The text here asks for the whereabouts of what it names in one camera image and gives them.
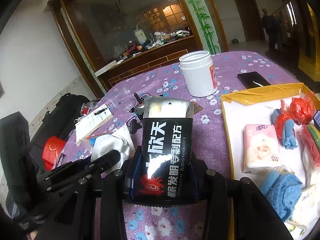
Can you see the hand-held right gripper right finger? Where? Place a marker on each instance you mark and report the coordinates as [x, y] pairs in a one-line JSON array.
[[215, 185]]

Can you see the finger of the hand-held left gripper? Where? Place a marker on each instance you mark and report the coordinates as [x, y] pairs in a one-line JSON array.
[[100, 161]]

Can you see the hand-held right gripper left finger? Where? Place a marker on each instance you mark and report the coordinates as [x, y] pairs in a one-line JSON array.
[[112, 205]]

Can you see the pink tissue pack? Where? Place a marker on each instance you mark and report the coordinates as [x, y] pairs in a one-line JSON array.
[[260, 147]]

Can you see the blue fluffy towel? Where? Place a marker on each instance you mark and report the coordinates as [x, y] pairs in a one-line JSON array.
[[280, 192]]

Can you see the black foil packet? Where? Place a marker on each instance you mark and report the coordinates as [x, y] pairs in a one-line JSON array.
[[162, 140]]

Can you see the blue cloth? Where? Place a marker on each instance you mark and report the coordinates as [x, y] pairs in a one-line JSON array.
[[290, 137]]

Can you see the red plastic bag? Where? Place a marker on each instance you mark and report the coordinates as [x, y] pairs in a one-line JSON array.
[[282, 122], [301, 110]]

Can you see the lemon print tissue pack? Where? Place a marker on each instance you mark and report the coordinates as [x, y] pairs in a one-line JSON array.
[[296, 228]]

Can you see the white tissue pack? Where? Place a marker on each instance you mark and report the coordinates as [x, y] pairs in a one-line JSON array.
[[307, 205]]

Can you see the yellow-rimmed white tray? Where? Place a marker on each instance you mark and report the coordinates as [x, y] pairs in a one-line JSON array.
[[250, 95]]

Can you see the red yellow green pack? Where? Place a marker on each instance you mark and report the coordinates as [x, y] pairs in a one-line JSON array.
[[312, 142]]

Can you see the clear zip bag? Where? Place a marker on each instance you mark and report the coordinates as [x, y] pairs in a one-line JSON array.
[[95, 138]]

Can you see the lined paper notepad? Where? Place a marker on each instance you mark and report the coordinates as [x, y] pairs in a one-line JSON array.
[[92, 123]]

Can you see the black plug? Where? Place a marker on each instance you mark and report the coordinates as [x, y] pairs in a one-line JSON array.
[[133, 126]]

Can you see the red gift bag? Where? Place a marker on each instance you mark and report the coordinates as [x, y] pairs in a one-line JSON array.
[[52, 150]]

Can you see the black pen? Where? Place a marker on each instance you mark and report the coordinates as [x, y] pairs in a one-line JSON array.
[[102, 111]]

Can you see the purple floral tablecloth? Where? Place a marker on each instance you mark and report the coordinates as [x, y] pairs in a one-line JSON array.
[[215, 130]]

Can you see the black bag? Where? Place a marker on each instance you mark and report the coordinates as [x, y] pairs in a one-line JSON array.
[[62, 110]]

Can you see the black joystick device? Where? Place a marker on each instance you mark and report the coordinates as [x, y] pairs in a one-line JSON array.
[[138, 110]]

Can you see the black chair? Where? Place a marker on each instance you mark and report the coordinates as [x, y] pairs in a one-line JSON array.
[[12, 142]]

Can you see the white plastic bag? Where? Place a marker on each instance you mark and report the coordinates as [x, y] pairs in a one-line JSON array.
[[311, 172]]

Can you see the white plastic jar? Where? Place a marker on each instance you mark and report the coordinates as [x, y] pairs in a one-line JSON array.
[[197, 77]]

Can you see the black phone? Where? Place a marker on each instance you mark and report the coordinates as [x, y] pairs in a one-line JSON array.
[[251, 78]]

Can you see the wooden glass cabinet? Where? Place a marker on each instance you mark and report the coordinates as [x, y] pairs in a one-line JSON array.
[[150, 57]]

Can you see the dark blue packet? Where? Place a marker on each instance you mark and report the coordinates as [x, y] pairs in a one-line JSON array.
[[317, 120]]

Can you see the pile of clutter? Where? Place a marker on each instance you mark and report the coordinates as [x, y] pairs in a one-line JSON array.
[[155, 42]]

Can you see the golden pillar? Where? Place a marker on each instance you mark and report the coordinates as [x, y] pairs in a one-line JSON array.
[[312, 55]]

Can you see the brown wooden door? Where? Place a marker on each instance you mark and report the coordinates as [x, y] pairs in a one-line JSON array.
[[247, 17]]

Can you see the bamboo painted panel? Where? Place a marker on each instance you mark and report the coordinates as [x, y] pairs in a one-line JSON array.
[[200, 12]]

